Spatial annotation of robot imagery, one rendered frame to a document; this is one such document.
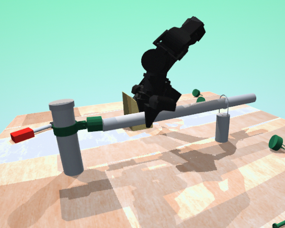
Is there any green pipe clamp with end cup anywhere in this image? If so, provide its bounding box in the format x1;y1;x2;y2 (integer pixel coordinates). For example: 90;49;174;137
52;116;103;137

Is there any grey post with cap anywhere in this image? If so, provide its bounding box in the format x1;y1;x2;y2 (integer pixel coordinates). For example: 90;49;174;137
49;98;84;176

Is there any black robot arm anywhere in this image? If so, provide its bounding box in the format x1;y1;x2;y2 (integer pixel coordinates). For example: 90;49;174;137
141;16;206;103

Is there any grey metal pipe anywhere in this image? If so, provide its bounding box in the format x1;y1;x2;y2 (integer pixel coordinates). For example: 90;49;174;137
102;93;256;132

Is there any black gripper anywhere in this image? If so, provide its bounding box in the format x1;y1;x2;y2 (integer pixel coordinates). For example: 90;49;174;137
131;72;176;128

